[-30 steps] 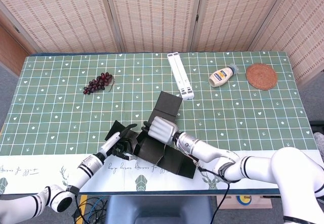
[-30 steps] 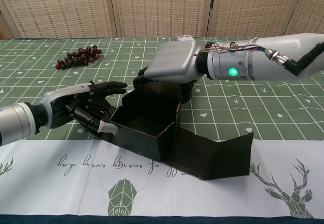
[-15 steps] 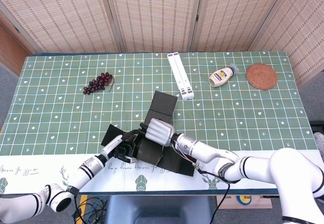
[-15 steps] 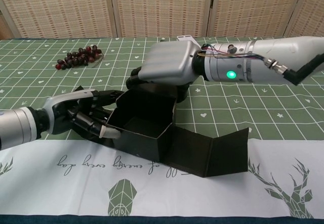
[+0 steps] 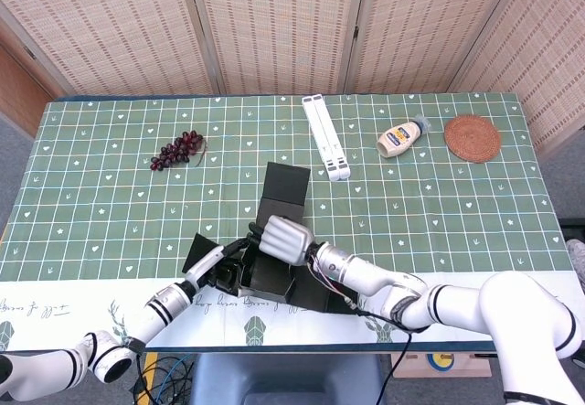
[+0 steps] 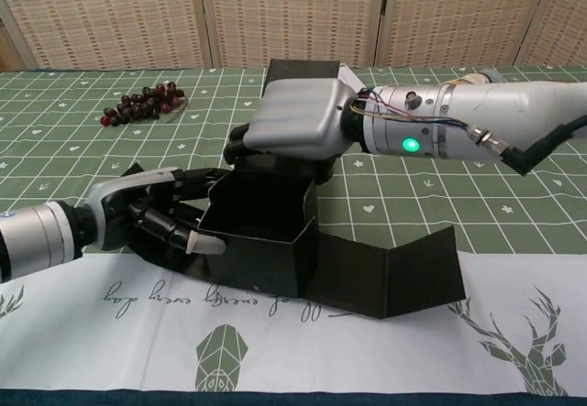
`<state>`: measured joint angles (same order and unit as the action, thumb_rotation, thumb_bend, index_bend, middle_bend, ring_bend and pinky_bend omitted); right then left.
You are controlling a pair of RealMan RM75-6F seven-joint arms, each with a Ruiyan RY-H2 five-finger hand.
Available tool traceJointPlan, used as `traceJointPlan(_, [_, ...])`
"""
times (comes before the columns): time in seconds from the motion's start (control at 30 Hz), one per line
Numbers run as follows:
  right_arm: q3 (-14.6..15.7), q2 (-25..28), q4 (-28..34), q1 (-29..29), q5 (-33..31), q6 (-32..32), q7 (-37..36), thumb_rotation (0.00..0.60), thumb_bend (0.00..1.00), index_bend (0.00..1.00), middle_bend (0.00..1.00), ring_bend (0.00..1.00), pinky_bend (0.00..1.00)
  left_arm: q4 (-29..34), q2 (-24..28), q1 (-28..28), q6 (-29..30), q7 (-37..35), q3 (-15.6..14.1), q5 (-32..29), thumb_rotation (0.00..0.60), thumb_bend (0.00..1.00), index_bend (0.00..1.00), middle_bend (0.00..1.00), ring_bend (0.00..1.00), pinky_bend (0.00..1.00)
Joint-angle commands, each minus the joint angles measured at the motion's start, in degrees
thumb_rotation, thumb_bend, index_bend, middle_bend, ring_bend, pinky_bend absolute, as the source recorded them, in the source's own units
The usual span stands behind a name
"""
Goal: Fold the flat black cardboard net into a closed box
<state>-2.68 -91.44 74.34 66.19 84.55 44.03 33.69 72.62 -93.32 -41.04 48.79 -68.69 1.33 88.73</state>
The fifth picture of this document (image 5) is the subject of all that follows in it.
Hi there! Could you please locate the woven bamboo folding screen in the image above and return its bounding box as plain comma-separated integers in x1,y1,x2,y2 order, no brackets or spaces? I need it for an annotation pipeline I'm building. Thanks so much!
0,0,585,162

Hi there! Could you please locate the grey pink shoe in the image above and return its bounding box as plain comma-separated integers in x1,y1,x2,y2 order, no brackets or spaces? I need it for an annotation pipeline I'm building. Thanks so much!
565,238,585,290

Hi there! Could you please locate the blue floor cable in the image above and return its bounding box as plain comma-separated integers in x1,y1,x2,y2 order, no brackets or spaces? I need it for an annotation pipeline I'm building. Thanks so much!
154,353,193,405

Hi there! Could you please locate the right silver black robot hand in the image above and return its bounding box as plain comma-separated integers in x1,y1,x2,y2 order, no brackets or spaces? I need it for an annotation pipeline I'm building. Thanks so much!
248,215,316,268

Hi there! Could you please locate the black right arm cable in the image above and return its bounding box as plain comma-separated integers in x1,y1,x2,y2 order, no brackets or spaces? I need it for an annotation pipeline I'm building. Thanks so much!
345,299,431,405

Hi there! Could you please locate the black floor cable bundle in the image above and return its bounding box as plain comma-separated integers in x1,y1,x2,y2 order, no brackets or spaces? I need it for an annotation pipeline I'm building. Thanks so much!
132,353,196,405

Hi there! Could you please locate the round brown woven coaster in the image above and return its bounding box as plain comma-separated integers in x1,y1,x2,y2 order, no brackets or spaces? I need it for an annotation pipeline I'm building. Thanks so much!
443,114,502,165

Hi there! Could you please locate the dark red grape bunch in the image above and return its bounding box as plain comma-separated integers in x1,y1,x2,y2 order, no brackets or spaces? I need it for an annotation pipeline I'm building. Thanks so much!
150,130,209,172

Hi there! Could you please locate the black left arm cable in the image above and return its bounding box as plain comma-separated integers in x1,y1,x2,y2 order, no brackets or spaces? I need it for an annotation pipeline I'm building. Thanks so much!
130,338,156,405

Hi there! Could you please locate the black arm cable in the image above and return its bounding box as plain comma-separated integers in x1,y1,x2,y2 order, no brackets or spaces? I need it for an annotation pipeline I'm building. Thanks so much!
130,338,156,405
345,299,431,405

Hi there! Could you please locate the black foldable cardboard box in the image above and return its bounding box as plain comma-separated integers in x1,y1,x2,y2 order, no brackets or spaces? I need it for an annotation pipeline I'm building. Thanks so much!
181,161,356,315

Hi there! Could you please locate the white folding stand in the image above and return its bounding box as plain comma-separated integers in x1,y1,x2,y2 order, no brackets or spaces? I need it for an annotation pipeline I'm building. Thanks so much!
301,95,352,182

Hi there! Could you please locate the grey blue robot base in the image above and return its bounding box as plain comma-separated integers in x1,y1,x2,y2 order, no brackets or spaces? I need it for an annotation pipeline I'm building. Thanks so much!
189,353,388,405

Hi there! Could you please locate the orange brown wooden door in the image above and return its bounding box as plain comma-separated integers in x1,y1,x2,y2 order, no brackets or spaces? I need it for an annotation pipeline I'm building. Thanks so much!
0,43,56,137

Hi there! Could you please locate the cream mayonnaise squeeze bottle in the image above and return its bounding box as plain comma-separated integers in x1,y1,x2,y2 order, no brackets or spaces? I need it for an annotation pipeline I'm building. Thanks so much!
376,114,433,160

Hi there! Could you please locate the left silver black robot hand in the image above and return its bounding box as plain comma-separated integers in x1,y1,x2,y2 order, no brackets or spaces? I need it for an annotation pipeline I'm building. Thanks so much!
182,235,257,299

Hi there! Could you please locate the green grid deer tablecloth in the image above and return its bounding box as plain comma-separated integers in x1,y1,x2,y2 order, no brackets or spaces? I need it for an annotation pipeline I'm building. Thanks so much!
0,91,580,354

